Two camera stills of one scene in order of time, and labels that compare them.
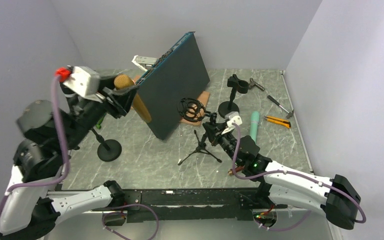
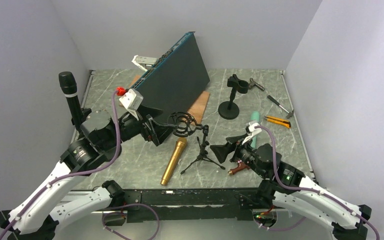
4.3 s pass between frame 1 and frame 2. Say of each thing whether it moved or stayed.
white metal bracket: stayed
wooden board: stayed
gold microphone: moved
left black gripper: moved
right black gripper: moved
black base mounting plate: stayed
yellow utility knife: stayed
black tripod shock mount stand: moved
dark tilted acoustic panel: stayed
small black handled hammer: stayed
